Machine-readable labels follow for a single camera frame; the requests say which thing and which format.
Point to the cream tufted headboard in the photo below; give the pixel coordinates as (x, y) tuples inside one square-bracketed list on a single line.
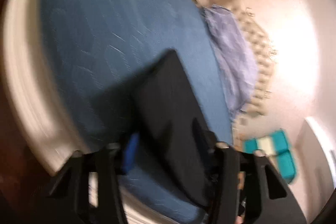
[(258, 41)]

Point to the blue quilted mattress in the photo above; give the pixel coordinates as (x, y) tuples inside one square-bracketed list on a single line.
[(95, 45)]

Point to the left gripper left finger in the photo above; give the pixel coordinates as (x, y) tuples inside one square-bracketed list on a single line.
[(86, 188)]

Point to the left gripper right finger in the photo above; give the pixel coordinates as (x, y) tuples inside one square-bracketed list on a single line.
[(243, 187)]

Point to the black pants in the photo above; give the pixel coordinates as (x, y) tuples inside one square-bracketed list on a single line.
[(156, 119)]

